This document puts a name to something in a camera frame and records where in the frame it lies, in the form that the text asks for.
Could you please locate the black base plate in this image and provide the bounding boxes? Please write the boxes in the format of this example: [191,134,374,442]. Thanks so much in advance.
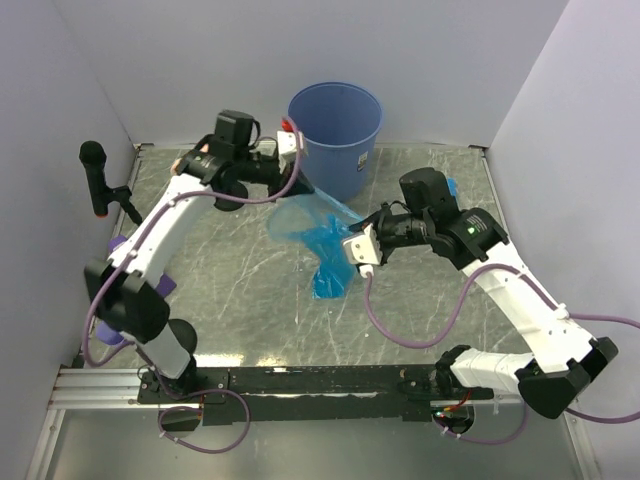
[137,364,494,426]

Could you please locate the purple microphone on stand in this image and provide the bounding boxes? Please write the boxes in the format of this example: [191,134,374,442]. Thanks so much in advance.
[95,317,199,359]

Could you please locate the purple clear box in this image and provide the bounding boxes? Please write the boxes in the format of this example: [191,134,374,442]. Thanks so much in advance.
[108,235,177,298]

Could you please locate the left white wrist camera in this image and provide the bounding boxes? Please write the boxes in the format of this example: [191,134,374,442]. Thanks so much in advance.
[276,117,307,173]

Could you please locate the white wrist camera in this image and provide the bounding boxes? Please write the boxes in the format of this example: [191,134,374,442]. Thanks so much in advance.
[276,117,307,173]
[341,224,383,279]

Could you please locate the blue trash bag roll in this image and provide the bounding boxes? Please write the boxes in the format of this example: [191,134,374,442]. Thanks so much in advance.
[447,177,457,197]

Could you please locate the black microphone on stand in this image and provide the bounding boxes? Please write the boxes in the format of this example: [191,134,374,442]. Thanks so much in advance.
[79,140,143,225]

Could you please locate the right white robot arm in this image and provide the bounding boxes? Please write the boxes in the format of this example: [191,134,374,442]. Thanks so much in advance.
[342,167,618,419]

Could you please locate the beige microphone on stand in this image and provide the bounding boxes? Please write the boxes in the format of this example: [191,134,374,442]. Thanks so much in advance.
[171,149,248,199]

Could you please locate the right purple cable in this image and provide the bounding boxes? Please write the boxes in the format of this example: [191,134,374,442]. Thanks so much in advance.
[362,263,640,447]

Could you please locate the aluminium rail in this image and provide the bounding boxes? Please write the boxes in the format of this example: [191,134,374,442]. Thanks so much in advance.
[47,362,579,412]

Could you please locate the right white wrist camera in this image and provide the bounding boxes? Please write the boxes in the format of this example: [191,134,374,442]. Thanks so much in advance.
[341,224,383,279]

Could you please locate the blue plastic trash bin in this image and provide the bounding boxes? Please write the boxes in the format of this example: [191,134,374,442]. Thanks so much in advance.
[288,82,383,202]

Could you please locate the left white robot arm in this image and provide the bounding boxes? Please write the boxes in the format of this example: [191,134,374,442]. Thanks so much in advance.
[82,110,314,402]

